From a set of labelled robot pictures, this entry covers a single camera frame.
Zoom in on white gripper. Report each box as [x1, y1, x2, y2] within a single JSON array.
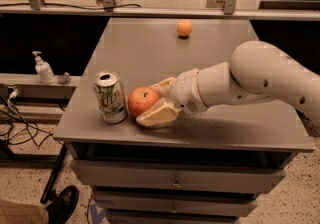
[[136, 69, 208, 127]]

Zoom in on red apple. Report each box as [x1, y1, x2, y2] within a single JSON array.
[[127, 86, 160, 117]]

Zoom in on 7up soda can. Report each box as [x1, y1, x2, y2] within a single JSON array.
[[93, 70, 127, 124]]

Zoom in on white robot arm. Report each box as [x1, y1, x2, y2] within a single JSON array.
[[136, 41, 320, 127]]

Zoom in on orange fruit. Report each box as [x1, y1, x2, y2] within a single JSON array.
[[177, 20, 192, 37]]

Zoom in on grey drawer cabinet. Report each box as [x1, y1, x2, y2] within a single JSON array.
[[55, 18, 312, 224]]

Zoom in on small grey figurine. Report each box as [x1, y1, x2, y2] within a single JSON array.
[[58, 72, 71, 84]]

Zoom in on black metal leg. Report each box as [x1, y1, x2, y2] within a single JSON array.
[[40, 145, 67, 204]]

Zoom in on white pump bottle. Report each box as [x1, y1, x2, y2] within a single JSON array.
[[32, 51, 56, 85]]

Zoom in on black shoe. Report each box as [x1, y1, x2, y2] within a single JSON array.
[[46, 185, 79, 224]]

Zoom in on tan trouser leg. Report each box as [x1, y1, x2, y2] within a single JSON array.
[[0, 200, 49, 224]]

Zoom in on black floor cables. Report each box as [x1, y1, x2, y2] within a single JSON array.
[[0, 87, 63, 148]]

